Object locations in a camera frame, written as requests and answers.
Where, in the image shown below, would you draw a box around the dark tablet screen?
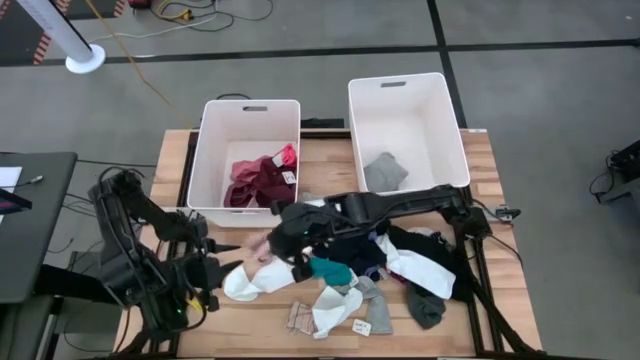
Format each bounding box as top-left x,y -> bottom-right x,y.
0,188 -> 33,216

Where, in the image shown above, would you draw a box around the bright coral pink garment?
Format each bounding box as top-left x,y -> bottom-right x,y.
278,143 -> 299,169

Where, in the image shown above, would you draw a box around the grey cable plug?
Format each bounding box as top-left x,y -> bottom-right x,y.
14,174 -> 45,190

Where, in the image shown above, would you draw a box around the black equipment with cables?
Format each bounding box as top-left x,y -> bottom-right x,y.
588,139 -> 640,205

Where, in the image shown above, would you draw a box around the pale dusty pink garment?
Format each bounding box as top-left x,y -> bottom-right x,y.
243,231 -> 275,265

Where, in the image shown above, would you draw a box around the white black pole with base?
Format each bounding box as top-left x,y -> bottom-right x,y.
14,0 -> 107,75

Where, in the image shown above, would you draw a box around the black desk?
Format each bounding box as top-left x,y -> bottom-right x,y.
0,152 -> 79,305

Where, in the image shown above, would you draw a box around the dark mat red-white stripes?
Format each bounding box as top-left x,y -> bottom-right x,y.
0,0 -> 71,66

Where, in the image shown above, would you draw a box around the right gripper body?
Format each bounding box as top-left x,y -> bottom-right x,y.
279,200 -> 351,266

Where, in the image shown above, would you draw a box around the white paper sheet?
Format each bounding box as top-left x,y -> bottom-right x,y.
0,167 -> 24,190

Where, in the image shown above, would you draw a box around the yellow floor cable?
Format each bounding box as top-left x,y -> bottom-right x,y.
83,0 -> 195,130

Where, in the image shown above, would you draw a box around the magenta garment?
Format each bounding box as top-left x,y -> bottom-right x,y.
223,178 -> 254,209

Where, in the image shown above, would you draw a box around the white plastic storage bin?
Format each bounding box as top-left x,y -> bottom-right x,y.
186,98 -> 302,229
347,72 -> 472,205

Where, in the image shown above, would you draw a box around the white garment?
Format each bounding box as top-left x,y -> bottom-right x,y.
222,257 -> 297,303

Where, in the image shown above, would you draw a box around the black floor cable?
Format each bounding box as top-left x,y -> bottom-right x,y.
149,0 -> 275,34

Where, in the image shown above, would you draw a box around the small white cloth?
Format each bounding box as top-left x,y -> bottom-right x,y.
311,285 -> 365,341

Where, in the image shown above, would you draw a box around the long white cloth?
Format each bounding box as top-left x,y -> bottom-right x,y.
374,233 -> 457,301

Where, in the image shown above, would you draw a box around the rose pink garment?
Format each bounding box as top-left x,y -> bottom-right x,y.
228,156 -> 274,185

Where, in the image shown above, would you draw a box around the dark maroon garment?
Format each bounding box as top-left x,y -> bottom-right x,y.
242,158 -> 298,209

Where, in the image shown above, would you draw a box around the teal garment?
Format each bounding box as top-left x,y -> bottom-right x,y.
309,256 -> 354,288

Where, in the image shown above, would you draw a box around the cream socks pink stripes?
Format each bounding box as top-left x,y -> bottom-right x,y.
284,300 -> 317,336

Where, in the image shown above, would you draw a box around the grey sock pair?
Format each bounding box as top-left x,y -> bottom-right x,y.
332,275 -> 395,336

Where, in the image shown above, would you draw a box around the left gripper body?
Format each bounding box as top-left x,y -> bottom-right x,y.
169,238 -> 214,314

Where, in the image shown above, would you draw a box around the dark grey sock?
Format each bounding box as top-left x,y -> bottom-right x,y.
404,281 -> 447,331

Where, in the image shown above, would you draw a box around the white floor cable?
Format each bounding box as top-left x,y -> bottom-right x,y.
89,14 -> 220,44

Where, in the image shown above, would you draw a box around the navy blue garment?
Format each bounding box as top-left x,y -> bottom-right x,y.
312,230 -> 389,279

